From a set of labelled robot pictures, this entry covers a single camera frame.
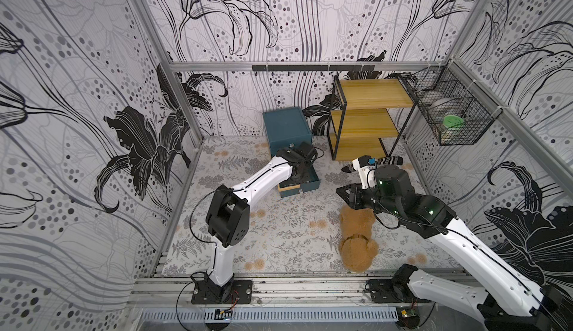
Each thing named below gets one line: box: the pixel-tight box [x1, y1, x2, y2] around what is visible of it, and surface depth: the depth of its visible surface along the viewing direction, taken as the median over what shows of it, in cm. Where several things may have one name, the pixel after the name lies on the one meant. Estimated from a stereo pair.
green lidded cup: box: [442, 114, 465, 128], surface depth 80 cm
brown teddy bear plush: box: [338, 205, 380, 273], surface depth 75 cm
